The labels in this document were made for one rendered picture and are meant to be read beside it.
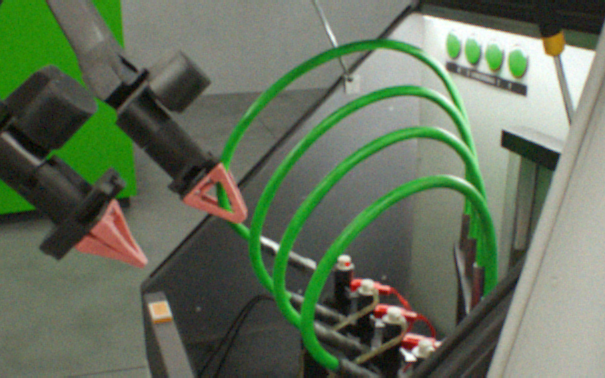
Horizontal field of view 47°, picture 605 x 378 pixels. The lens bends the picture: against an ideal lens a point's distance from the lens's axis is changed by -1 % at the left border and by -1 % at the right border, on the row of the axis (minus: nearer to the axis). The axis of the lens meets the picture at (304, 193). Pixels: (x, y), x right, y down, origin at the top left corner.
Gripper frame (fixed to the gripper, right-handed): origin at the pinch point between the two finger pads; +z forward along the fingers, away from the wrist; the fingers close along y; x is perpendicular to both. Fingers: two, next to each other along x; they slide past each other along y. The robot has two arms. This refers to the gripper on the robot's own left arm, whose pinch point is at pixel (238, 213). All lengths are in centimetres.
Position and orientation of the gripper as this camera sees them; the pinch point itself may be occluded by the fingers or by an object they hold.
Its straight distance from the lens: 93.8
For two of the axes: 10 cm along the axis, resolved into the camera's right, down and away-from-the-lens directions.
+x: -7.1, 7.0, 0.5
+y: -0.6, -1.3, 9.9
